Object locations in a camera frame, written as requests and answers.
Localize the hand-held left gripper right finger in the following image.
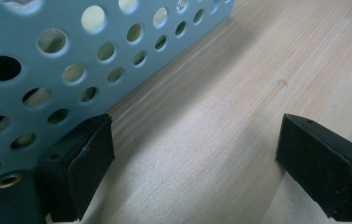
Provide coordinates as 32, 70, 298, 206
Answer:
275, 113, 352, 223

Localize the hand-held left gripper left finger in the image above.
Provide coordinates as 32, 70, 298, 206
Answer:
35, 113, 116, 223

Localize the light blue perforated basket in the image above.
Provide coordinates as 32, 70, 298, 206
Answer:
0, 0, 236, 206

